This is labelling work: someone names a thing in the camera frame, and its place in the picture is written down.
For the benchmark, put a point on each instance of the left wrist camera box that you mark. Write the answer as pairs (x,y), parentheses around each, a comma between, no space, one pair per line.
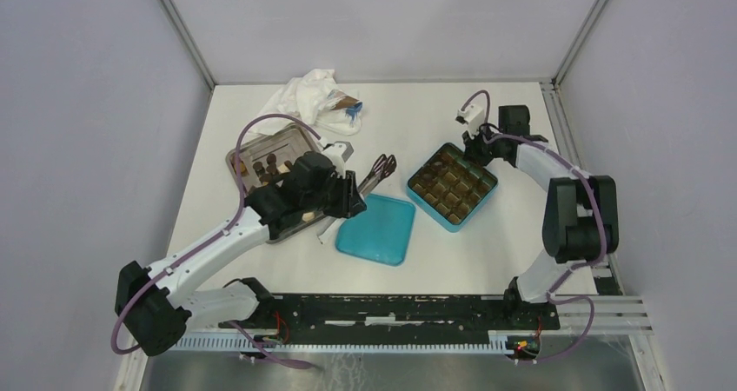
(338,153)

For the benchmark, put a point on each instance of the brown blue wrapper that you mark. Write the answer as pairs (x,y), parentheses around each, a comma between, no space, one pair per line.
(339,100)

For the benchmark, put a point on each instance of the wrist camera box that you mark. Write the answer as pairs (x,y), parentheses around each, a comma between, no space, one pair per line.
(338,153)
(473,117)

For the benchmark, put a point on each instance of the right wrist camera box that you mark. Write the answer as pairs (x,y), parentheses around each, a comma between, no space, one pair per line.
(473,117)

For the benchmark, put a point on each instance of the metal serving tongs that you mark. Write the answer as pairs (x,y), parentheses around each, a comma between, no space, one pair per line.
(383,167)

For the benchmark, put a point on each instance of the white crumpled cloth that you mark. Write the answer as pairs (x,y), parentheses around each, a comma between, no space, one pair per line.
(306,98)

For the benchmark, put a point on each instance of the teal chocolate box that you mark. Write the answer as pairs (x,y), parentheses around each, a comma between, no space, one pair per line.
(450,189)

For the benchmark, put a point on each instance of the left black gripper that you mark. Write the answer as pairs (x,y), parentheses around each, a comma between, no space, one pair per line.
(350,202)

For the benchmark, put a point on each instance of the teal box lid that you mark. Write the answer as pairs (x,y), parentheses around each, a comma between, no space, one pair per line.
(381,233)

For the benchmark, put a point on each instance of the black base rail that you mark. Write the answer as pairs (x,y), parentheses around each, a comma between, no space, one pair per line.
(397,319)

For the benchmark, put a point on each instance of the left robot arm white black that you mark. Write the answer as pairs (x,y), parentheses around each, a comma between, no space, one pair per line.
(161,302)

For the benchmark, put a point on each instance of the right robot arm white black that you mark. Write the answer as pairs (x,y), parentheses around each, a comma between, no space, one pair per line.
(580,225)

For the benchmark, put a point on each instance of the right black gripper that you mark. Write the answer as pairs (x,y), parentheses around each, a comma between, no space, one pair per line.
(471,149)

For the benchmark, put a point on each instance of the stainless steel tray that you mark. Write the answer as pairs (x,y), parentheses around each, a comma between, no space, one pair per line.
(270,144)

